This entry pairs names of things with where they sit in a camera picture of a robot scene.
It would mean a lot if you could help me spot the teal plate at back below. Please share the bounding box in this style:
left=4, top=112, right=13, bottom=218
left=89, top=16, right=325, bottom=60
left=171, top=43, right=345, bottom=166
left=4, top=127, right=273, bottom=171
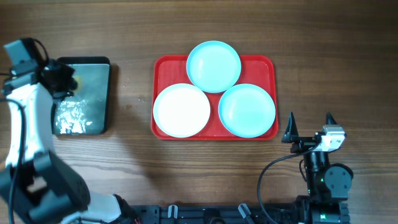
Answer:
left=186, top=40, right=242, bottom=93

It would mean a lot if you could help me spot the white round plate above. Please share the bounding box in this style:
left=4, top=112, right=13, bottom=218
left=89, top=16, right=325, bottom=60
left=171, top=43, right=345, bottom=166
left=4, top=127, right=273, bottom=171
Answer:
left=152, top=83, right=211, bottom=138

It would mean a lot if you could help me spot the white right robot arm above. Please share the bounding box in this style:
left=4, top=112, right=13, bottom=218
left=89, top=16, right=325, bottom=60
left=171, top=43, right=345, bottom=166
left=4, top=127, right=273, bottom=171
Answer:
left=282, top=113, right=354, bottom=224

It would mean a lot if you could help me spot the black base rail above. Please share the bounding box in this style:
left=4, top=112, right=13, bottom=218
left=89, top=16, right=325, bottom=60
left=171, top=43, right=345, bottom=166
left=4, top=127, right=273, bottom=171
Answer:
left=133, top=203, right=351, bottom=224

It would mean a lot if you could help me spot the teal plate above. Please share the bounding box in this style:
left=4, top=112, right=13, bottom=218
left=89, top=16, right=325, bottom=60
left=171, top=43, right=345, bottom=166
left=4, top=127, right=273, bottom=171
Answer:
left=186, top=40, right=242, bottom=93
left=218, top=83, right=276, bottom=138

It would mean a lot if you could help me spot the black tray with water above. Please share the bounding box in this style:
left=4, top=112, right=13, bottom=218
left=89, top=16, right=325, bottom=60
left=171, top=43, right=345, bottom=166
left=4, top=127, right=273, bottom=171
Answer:
left=52, top=56, right=111, bottom=135

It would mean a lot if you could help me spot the teal plate at right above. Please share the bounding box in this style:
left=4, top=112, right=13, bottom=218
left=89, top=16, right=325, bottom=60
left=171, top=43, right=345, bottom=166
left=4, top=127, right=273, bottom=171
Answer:
left=218, top=83, right=276, bottom=138

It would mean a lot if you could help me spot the red plastic tray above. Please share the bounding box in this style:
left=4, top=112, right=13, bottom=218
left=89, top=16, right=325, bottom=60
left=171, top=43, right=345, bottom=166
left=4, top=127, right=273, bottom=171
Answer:
left=152, top=55, right=277, bottom=141

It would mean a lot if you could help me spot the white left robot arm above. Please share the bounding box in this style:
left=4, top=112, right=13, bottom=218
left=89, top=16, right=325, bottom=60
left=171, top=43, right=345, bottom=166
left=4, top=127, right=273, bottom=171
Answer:
left=1, top=59, right=139, bottom=223

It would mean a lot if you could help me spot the yellow green sponge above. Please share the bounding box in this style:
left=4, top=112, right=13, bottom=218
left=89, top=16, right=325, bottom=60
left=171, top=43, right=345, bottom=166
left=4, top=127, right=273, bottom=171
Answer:
left=73, top=76, right=83, bottom=93

